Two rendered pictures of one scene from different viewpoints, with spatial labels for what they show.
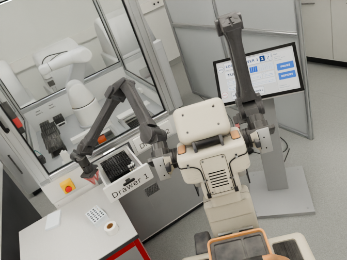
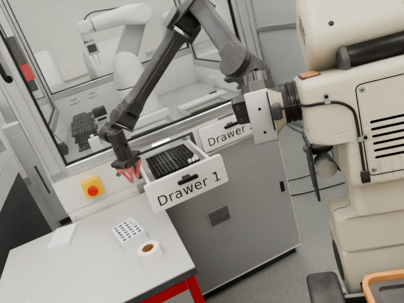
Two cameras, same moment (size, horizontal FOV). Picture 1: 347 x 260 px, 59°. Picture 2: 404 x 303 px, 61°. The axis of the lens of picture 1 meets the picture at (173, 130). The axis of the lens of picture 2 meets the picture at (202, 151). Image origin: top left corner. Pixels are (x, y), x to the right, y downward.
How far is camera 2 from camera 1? 0.69 m
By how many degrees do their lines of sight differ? 9
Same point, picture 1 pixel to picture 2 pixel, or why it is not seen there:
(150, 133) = (241, 54)
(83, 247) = (98, 281)
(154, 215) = (217, 258)
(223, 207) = (379, 220)
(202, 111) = not seen: outside the picture
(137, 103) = (217, 22)
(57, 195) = (76, 201)
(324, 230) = not seen: outside the picture
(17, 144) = (23, 105)
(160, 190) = (232, 219)
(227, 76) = not seen: hidden behind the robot
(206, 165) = (370, 100)
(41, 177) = (54, 166)
